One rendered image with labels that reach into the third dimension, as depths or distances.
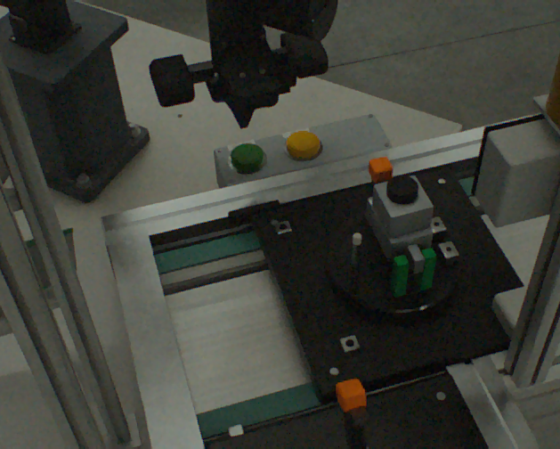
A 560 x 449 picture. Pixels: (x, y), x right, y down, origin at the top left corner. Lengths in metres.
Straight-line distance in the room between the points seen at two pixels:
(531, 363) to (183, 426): 0.32
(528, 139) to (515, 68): 2.14
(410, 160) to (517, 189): 0.39
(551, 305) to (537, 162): 0.15
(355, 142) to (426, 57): 1.75
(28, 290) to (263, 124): 0.81
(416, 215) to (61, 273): 0.32
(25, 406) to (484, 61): 2.10
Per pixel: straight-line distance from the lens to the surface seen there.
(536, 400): 0.88
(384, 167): 0.84
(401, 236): 0.81
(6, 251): 0.41
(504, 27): 2.95
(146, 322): 0.88
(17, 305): 0.45
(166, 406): 0.83
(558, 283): 0.71
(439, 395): 0.81
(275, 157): 1.02
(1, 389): 0.99
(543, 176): 0.65
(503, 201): 0.65
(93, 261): 1.07
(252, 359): 0.89
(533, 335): 0.77
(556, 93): 0.62
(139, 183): 1.15
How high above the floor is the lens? 1.66
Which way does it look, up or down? 48 degrees down
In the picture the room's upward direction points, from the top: 3 degrees counter-clockwise
